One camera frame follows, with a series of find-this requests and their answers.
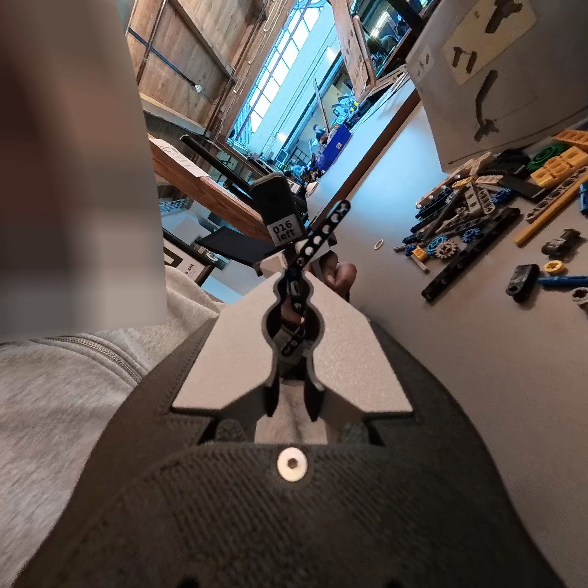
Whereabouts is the wooden beam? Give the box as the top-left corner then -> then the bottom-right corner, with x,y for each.
149,138 -> 276,244

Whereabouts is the person's grey hoodie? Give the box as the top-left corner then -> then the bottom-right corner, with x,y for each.
0,266 -> 221,588

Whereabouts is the large glass window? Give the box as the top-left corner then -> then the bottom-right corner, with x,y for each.
230,0 -> 331,152

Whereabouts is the blue lego axle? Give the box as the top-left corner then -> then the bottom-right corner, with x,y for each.
537,274 -> 588,288

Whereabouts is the yellow lego block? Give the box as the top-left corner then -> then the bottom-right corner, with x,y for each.
530,146 -> 588,187

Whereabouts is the short black lego beam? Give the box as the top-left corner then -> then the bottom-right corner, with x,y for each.
279,199 -> 352,357

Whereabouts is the pile of mixed lego parts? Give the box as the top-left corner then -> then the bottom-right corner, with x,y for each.
394,130 -> 588,276

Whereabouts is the white paper sheet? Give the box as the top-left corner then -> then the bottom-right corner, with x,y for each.
148,137 -> 204,179

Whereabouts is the black pole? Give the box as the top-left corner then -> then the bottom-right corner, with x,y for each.
179,134 -> 255,199

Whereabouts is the white table with wooden edge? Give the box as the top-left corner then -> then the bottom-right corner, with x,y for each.
317,78 -> 421,217

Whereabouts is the long black lego beam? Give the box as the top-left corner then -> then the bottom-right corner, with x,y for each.
421,207 -> 522,302

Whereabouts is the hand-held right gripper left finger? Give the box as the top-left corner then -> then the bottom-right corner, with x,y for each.
170,271 -> 290,419

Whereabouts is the yellow lego beam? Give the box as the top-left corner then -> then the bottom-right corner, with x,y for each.
552,130 -> 588,153

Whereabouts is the blue plastic bin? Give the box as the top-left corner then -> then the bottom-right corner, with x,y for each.
323,125 -> 353,159

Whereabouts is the black lego connector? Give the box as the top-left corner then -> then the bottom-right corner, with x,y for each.
541,228 -> 582,256

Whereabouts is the long yellow lego rod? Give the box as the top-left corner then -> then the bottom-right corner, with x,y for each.
513,169 -> 588,246

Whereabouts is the framed marker sign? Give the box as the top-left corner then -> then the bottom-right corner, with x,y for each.
163,228 -> 217,286

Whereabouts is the person's left hand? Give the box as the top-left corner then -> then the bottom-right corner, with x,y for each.
318,250 -> 358,304

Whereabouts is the cardboard panel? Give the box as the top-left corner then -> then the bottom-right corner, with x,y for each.
330,0 -> 378,103

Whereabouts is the grey instruction booklet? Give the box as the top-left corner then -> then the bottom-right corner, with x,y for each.
405,0 -> 588,173

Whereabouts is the green lego gear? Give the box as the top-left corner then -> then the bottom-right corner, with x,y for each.
526,143 -> 569,174

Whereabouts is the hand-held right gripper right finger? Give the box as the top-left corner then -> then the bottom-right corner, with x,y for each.
300,271 -> 414,429

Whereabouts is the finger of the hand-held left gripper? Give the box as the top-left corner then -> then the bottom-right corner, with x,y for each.
298,238 -> 339,272
254,250 -> 290,277

